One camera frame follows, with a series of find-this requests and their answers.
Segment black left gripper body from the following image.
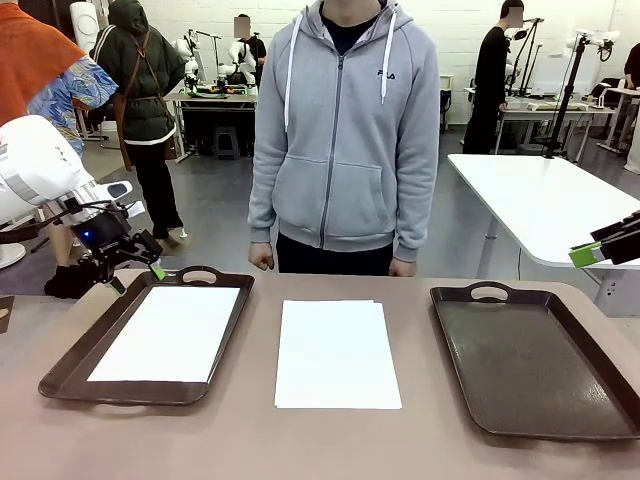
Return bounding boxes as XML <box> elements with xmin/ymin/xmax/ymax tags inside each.
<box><xmin>73</xmin><ymin>209</ymin><xmax>132</xmax><ymax>259</ymax></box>

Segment white A4 paper sheet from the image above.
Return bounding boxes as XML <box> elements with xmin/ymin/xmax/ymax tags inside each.
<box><xmin>87</xmin><ymin>285</ymin><xmax>242</xmax><ymax>384</ymax></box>
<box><xmin>281</xmin><ymin>298</ymin><xmax>387</xmax><ymax>321</ymax></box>
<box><xmin>273</xmin><ymin>299</ymin><xmax>404</xmax><ymax>411</ymax></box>

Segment person's right forearm gray sleeve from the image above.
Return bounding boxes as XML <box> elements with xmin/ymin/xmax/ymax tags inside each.
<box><xmin>247</xmin><ymin>159</ymin><xmax>281</xmax><ymax>245</ymax></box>

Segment person's left forearm gray sleeve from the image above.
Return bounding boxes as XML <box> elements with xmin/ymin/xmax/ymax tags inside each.
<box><xmin>392</xmin><ymin>164</ymin><xmax>441</xmax><ymax>264</ymax></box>

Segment person's right hand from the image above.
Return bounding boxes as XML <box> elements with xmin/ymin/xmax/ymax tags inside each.
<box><xmin>248</xmin><ymin>242</ymin><xmax>276</xmax><ymax>274</ymax></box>

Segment black fabric heap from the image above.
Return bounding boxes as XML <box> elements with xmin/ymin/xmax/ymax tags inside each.
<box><xmin>43</xmin><ymin>263</ymin><xmax>114</xmax><ymax>300</ymax></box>

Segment white table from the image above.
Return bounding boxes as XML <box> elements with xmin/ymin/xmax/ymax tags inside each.
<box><xmin>446</xmin><ymin>153</ymin><xmax>640</xmax><ymax>317</ymax></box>

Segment brown plastic serving tray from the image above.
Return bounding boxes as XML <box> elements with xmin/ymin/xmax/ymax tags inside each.
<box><xmin>429</xmin><ymin>281</ymin><xmax>640</xmax><ymax>442</ymax></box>
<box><xmin>38</xmin><ymin>265</ymin><xmax>256</xmax><ymax>406</ymax></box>

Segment white round floor base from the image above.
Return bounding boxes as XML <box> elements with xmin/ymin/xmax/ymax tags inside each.
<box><xmin>0</xmin><ymin>239</ymin><xmax>27</xmax><ymax>271</ymax></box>

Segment brown board with hole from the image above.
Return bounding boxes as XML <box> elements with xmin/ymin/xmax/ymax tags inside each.
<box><xmin>0</xmin><ymin>294</ymin><xmax>16</xmax><ymax>336</ymax></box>

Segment black tripod pole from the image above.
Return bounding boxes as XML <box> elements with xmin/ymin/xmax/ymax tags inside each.
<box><xmin>542</xmin><ymin>37</ymin><xmax>589</xmax><ymax>160</ymax></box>

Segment gray plastic stool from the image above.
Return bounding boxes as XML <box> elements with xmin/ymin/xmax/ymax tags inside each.
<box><xmin>213</xmin><ymin>125</ymin><xmax>242</xmax><ymax>161</ymax></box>

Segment white desk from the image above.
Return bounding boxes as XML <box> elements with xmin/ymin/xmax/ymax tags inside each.
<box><xmin>592</xmin><ymin>82</ymin><xmax>640</xmax><ymax>154</ymax></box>

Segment long gray workshop table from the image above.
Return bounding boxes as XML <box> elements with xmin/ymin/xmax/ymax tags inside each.
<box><xmin>464</xmin><ymin>87</ymin><xmax>617</xmax><ymax>156</ymax></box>

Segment person in green puffer jacket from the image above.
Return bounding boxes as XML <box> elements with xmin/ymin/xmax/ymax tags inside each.
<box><xmin>89</xmin><ymin>0</ymin><xmax>187</xmax><ymax>251</ymax></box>

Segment seated person in black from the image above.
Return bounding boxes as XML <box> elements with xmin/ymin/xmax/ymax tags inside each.
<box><xmin>622</xmin><ymin>42</ymin><xmax>640</xmax><ymax>89</ymax></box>

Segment brown-topped workshop table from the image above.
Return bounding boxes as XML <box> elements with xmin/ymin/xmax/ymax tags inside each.
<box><xmin>163</xmin><ymin>87</ymin><xmax>261</xmax><ymax>164</ymax></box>

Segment person in orange patterned clothes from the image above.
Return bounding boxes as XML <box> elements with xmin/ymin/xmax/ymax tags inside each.
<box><xmin>0</xmin><ymin>0</ymin><xmax>120</xmax><ymax>269</ymax></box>

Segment person's dark trousers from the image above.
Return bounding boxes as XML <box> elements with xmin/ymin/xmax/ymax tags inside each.
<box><xmin>276</xmin><ymin>232</ymin><xmax>401</xmax><ymax>276</ymax></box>

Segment white humanoid robot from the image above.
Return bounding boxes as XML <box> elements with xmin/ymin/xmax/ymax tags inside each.
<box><xmin>219</xmin><ymin>37</ymin><xmax>259</xmax><ymax>86</ymax></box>
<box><xmin>171</xmin><ymin>27</ymin><xmax>204</xmax><ymax>96</ymax></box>

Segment person in black clothes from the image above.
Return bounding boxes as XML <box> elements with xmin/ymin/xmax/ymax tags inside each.
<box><xmin>462</xmin><ymin>0</ymin><xmax>526</xmax><ymax>156</ymax></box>

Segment black lamp stand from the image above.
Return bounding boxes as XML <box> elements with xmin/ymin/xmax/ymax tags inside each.
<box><xmin>509</xmin><ymin>17</ymin><xmax>547</xmax><ymax>99</ymax></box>

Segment white round-headed device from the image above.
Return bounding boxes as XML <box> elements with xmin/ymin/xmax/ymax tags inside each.
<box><xmin>68</xmin><ymin>0</ymin><xmax>104</xmax><ymax>54</ymax></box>

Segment gray zip hoodie torso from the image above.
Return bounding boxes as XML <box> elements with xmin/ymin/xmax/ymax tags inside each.
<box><xmin>247</xmin><ymin>0</ymin><xmax>441</xmax><ymax>264</ymax></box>

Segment person with blurred face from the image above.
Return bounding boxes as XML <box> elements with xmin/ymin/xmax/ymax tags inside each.
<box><xmin>233</xmin><ymin>13</ymin><xmax>269</xmax><ymax>86</ymax></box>

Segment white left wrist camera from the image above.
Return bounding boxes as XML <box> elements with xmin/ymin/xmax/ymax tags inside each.
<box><xmin>97</xmin><ymin>180</ymin><xmax>146</xmax><ymax>219</ymax></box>

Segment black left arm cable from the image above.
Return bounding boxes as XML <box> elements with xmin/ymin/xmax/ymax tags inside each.
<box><xmin>0</xmin><ymin>199</ymin><xmax>119</xmax><ymax>246</ymax></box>

